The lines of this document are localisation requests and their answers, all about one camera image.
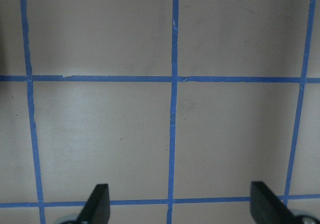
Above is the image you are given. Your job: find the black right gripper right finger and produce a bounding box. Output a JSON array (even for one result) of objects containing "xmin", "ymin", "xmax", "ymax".
[{"xmin": 250, "ymin": 181, "xmax": 296, "ymax": 224}]

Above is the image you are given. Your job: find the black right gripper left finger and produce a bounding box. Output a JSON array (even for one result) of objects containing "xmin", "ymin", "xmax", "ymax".
[{"xmin": 75, "ymin": 184, "xmax": 111, "ymax": 224}]

